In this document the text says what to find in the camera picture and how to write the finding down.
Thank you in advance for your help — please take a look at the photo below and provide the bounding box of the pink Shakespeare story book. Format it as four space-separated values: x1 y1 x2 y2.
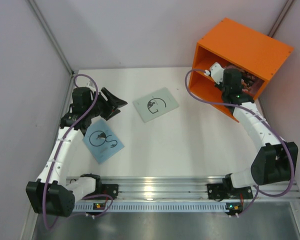
224 64 262 97

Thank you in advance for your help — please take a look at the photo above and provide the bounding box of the light blue booklet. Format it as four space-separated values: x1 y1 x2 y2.
83 119 124 164

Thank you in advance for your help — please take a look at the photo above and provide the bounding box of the pale green Gatsby book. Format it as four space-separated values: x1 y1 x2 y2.
132 87 179 123

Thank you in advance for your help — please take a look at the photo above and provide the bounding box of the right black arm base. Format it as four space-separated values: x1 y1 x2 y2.
206 183 230 202

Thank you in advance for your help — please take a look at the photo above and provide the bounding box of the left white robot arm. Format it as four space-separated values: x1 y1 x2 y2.
25 87 128 217

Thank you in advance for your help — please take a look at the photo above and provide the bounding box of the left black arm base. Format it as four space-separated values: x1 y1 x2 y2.
97 183 119 200

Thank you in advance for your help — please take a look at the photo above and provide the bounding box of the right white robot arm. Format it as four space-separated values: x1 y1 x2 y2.
210 63 298 191

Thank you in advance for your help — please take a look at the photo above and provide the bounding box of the orange wooden shelf cabinet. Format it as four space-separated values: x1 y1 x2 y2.
188 18 294 118

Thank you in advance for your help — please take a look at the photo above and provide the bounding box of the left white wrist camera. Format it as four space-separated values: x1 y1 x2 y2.
86 81 96 91

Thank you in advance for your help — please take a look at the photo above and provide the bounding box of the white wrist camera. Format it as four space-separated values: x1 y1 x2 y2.
86 81 96 91
203 62 224 85

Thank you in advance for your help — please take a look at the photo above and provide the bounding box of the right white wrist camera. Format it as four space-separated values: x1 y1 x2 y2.
203 62 224 85

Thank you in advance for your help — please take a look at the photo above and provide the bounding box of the aluminium mounting rail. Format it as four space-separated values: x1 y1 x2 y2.
73 176 300 215

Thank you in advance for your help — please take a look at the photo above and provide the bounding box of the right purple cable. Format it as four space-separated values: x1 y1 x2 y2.
184 68 295 218

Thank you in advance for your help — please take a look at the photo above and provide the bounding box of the purple cable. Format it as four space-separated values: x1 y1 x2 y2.
184 68 295 218
42 73 114 231

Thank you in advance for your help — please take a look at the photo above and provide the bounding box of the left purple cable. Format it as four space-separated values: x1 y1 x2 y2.
42 73 114 231

